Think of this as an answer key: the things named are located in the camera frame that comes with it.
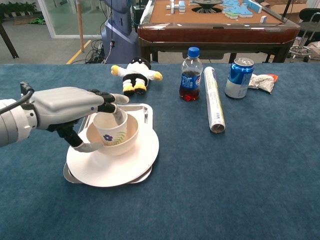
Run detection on standing mahjong tile group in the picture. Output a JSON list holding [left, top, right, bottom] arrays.
[[166, 0, 187, 14]]

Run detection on crumpled orange white snack bag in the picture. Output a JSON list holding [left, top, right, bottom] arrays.
[[247, 73, 279, 95]]

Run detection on blue white drink can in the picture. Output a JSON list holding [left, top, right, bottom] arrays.
[[224, 57, 255, 99]]

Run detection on blue felt table mat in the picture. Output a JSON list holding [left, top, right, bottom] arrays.
[[0, 62, 320, 240]]

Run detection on cream bowl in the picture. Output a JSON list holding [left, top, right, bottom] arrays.
[[85, 115, 140, 156]]

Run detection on black mahjong table centre dial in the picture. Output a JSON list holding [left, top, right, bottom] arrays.
[[191, 0, 224, 13]]

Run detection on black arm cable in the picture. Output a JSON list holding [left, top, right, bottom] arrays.
[[0, 81, 35, 115]]

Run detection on white cling film roll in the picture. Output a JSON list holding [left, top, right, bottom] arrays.
[[203, 66, 226, 134]]

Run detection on flower print paper cup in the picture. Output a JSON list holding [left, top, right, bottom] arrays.
[[93, 111, 128, 147]]

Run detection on white framed glass partition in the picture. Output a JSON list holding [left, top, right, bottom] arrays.
[[37, 0, 106, 40]]

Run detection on brown mahjong table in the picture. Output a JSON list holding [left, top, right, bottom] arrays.
[[137, 0, 301, 63]]

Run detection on blue cap cola bottle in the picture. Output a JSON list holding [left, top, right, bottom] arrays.
[[178, 46, 204, 102]]

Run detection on green potted plants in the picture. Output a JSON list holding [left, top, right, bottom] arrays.
[[0, 1, 38, 18]]

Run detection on blue grey machine base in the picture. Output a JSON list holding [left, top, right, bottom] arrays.
[[101, 0, 140, 65]]

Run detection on penguin plush toy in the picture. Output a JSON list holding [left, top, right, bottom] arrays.
[[110, 56, 163, 97]]

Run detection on black table leg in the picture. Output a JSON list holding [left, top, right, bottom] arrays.
[[0, 21, 20, 60]]

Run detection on white round plate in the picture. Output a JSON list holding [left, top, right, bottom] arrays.
[[66, 124, 160, 188]]

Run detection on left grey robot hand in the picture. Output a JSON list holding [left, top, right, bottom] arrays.
[[31, 86, 130, 153]]

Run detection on black wheeled office chair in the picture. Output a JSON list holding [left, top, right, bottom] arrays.
[[288, 8, 320, 62]]

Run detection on blue mahjong tile pile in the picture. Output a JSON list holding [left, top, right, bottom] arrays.
[[221, 0, 263, 20]]

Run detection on wooden pole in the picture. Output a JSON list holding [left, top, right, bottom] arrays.
[[76, 0, 86, 53]]

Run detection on silver metal tray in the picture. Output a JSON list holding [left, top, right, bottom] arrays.
[[62, 103, 154, 185]]

